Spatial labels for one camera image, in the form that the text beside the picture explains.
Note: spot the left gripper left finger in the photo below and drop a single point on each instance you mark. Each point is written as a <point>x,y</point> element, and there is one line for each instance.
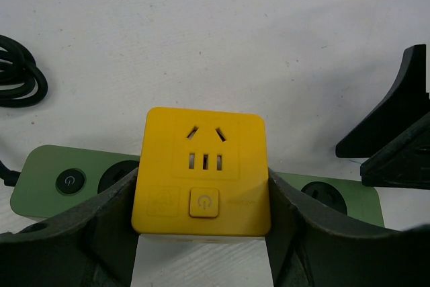
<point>90,244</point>

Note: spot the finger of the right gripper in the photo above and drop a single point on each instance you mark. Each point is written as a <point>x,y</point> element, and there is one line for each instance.
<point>405,103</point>
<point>403,162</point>

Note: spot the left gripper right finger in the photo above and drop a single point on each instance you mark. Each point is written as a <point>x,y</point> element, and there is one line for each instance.
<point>330,232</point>

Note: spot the green power strip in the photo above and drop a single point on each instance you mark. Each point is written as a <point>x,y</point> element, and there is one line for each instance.
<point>55,178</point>

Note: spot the yellow cube adapter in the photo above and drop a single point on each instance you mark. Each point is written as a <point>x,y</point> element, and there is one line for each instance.
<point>202,174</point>

